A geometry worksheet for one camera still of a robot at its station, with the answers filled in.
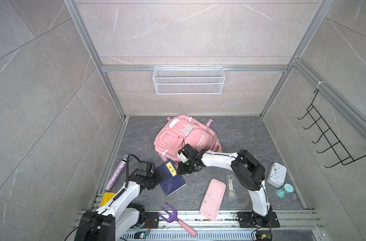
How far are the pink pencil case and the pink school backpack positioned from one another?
21cm

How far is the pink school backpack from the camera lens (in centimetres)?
96

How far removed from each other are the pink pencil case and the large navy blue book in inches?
5.8

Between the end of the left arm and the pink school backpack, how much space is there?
0.18 m

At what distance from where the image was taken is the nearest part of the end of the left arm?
2.05 ft
